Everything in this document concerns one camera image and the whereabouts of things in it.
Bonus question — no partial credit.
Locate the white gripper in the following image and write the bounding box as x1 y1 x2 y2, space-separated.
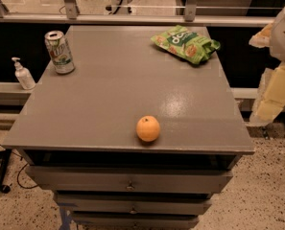
249 7 285 127

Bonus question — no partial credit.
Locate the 7up soda can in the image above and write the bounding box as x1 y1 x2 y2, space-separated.
44 31 75 74

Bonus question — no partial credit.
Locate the green snack bag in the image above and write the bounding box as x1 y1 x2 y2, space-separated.
151 25 221 65

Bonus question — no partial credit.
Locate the orange fruit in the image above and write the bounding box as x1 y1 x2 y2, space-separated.
135 116 160 142

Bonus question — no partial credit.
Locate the grey drawer cabinet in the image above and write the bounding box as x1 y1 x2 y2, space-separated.
4 26 253 229

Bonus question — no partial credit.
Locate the white pump bottle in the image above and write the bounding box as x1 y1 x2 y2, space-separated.
12 57 36 90

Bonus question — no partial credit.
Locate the metal window railing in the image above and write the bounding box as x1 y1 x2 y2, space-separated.
0 0 285 27

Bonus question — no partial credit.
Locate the black stand leg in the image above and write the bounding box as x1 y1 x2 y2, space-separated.
0 149 12 194

